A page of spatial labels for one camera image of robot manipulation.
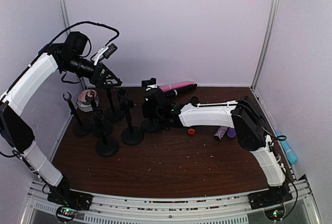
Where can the light blue microphone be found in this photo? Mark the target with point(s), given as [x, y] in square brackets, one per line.
[290, 155]

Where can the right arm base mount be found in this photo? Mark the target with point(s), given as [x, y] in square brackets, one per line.
[271, 202]

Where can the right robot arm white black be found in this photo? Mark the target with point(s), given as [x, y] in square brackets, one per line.
[240, 115]

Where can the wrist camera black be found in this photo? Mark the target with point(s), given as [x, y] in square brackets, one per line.
[112, 48]
[149, 84]

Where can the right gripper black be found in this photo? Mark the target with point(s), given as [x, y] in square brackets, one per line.
[146, 112]

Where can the black stand of purple mic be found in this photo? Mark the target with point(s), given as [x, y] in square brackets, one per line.
[113, 113]

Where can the black stand of blue mic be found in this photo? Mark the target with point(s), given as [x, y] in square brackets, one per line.
[106, 146]

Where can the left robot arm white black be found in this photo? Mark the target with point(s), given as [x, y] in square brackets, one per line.
[62, 57]

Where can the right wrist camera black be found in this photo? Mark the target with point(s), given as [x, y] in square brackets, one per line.
[149, 84]

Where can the tape roll at back left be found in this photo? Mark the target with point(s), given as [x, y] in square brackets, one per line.
[82, 102]

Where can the purple microphone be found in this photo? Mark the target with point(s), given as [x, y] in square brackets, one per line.
[231, 133]

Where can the right aluminium corner post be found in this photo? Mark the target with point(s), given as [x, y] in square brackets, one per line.
[273, 12]

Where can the front aluminium rail frame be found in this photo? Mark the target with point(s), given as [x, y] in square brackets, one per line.
[232, 208]

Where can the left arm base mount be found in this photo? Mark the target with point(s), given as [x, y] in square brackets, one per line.
[69, 207]

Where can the pink microphone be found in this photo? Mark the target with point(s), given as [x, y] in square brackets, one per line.
[177, 85]

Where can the glitter mic silver head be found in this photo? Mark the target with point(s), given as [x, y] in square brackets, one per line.
[220, 133]

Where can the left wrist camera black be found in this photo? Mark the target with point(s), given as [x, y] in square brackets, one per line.
[112, 48]

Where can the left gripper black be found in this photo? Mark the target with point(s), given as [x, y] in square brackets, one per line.
[98, 80]

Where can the black stand of glitter mic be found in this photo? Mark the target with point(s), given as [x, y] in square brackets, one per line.
[132, 135]

